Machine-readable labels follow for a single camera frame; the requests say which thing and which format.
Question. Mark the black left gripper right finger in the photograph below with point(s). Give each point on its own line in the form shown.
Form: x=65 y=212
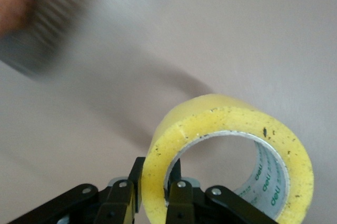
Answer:
x=184 y=203

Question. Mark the yellow tape roll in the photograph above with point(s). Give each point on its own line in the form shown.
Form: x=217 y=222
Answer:
x=237 y=121

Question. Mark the brown wicker basket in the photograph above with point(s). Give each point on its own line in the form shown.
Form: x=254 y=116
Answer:
x=23 y=0

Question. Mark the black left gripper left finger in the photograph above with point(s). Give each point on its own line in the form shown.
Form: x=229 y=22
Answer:
x=118 y=203

